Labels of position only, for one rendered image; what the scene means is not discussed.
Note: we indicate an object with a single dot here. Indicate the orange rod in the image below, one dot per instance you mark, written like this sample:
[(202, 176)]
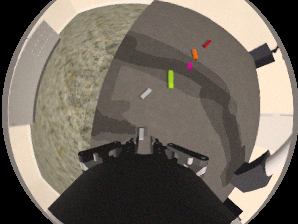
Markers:
[(194, 54)]

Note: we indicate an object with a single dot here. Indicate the small magenta block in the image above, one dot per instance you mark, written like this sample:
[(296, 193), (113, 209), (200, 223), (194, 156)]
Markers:
[(189, 66)]

